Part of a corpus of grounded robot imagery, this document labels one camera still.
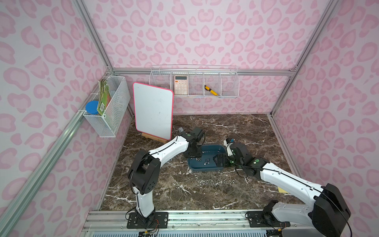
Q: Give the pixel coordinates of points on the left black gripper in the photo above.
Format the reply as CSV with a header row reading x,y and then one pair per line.
x,y
194,149

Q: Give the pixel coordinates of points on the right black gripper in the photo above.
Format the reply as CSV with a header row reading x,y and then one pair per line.
x,y
222,159

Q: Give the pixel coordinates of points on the teal plastic storage box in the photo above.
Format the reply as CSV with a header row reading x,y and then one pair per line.
x,y
210,160

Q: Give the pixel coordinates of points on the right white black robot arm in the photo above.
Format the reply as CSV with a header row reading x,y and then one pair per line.
x,y
323,207

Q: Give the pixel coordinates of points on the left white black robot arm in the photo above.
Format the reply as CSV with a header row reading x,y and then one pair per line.
x,y
144,172

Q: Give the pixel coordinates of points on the pile of silver wing nuts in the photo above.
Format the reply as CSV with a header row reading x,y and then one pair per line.
x,y
205,162

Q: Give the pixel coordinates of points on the row of table wing nuts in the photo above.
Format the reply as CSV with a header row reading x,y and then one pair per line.
x,y
216,182

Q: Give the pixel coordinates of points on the yellow sticky note pad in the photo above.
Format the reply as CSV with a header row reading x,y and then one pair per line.
x,y
280,190

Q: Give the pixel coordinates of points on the pink framed whiteboard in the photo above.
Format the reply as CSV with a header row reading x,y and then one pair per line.
x,y
153,108

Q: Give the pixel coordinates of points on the white pink calculator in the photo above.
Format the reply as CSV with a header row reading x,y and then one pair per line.
x,y
181,85

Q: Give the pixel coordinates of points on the green paper cards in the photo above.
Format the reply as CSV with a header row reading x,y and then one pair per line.
x,y
104,96

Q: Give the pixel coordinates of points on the blue round lid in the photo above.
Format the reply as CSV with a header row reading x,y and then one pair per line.
x,y
91,107

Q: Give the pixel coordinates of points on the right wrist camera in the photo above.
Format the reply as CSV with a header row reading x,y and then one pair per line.
x,y
227,143

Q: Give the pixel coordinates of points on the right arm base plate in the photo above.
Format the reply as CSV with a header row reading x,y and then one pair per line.
x,y
262,219

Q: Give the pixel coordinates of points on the white wire wall shelf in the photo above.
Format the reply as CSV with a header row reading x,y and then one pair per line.
x,y
225,82

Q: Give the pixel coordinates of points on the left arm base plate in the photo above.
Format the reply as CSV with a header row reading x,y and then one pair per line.
x,y
137,221

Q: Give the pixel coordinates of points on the white mesh wall basket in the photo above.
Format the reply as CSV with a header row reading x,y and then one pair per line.
x,y
108,124

